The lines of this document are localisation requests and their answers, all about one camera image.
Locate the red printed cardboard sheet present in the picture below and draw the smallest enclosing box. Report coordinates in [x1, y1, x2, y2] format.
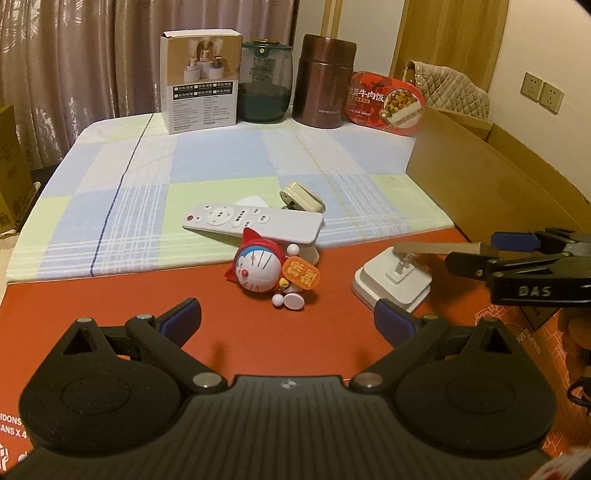
[0, 226, 575, 478]

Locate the mauve patterned curtain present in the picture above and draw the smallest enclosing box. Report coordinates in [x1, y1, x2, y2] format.
[0, 0, 326, 162]

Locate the red and white printed cloth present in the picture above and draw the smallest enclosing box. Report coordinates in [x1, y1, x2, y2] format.
[540, 445, 591, 480]

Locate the large printed cardboard box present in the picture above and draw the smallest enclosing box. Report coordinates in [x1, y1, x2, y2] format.
[0, 104, 34, 234]

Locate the green glass jar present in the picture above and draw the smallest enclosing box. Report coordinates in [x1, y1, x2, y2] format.
[239, 39, 295, 124]

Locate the blue cat figurine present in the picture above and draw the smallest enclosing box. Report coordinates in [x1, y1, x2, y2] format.
[225, 227, 320, 310]

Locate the wall socket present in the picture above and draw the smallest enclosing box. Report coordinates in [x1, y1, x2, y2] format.
[521, 72, 546, 102]
[538, 82, 565, 114]

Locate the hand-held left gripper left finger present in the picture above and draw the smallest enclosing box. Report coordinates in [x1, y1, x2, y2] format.
[61, 298, 228, 395]

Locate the white remote control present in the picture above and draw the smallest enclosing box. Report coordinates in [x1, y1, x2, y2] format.
[181, 202, 325, 244]

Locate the brown cardboard box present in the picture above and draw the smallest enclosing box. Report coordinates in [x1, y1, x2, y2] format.
[405, 107, 591, 333]

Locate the person's right hand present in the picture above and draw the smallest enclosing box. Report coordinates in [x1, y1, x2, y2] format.
[558, 310, 591, 370]

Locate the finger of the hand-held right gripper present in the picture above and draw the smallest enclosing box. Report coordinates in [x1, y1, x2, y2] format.
[445, 250, 504, 281]
[491, 227, 591, 257]

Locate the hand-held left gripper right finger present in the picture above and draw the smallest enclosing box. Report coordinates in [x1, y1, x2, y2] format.
[348, 299, 515, 395]

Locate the cream plug adapter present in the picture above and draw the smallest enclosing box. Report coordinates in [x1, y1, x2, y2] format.
[279, 181, 325, 214]

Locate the red food packet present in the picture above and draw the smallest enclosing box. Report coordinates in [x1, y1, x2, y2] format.
[344, 71, 430, 138]

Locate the white product box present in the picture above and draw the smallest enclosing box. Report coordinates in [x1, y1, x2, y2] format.
[160, 28, 244, 136]

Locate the pastel checkered tablecloth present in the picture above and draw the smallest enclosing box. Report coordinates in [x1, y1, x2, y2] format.
[8, 111, 455, 283]

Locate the wooden door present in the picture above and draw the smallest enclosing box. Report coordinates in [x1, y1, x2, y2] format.
[392, 0, 509, 88]

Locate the white stand with gold plate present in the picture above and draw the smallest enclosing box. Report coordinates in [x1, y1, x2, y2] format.
[352, 240, 499, 311]

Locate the brown metal thermos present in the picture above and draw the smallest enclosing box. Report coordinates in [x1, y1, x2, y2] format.
[292, 34, 358, 131]

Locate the beige quilted chair cover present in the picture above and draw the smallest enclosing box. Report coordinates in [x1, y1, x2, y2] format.
[401, 60, 491, 121]

